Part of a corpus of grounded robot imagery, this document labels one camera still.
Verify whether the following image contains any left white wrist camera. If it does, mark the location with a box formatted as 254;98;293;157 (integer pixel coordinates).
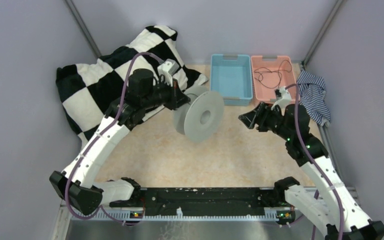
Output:
157;59;180;87

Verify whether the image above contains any translucent white cable spool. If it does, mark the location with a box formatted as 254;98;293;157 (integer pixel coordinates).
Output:
173;85;225;143

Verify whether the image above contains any right corner metal post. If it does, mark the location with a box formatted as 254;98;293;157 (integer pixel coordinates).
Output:
301;0;347;69

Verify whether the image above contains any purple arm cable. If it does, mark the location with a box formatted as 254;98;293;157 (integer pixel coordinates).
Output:
64;52;163;227
284;82;345;240

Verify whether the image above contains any blue plastic bin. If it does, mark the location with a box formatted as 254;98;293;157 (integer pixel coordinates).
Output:
209;53;254;106

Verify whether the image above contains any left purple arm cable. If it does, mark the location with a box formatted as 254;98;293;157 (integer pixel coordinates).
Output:
64;52;163;227

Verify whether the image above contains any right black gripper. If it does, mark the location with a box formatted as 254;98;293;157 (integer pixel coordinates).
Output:
238;101;293;141

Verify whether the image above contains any black white checkered pillow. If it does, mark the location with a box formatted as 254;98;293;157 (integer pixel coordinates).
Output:
55;25;209;147

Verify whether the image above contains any blue white striped cloth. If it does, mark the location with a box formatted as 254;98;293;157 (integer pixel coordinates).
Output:
296;70;332;127

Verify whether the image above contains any thin black cable in bin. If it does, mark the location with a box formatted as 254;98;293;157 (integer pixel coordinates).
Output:
253;59;293;93

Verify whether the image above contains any pink plastic bin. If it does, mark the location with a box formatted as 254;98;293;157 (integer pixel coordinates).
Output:
250;55;300;107

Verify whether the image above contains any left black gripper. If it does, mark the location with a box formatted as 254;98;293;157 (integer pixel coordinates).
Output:
142;76;191;111

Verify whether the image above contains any left corner metal post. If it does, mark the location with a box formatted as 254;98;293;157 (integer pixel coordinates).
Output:
63;0;102;58

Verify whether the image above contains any corner metal post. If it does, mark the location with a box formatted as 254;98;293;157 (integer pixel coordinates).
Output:
63;0;102;58
301;0;347;69

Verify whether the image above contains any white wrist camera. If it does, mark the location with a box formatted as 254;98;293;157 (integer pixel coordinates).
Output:
157;59;180;87
271;86;292;110

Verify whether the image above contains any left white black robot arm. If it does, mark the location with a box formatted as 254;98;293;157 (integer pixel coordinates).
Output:
49;68;191;220

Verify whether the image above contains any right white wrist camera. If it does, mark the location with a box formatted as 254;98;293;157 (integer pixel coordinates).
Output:
271;86;292;110

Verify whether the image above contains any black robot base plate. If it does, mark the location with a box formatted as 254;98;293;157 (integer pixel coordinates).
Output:
109;187;293;217

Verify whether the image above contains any aluminium frame rail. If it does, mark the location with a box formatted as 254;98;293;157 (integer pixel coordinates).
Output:
51;187;372;240

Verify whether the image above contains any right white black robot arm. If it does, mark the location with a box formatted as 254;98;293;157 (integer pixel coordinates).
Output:
238;102;384;240

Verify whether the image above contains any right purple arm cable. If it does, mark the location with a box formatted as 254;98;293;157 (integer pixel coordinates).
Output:
284;82;345;240

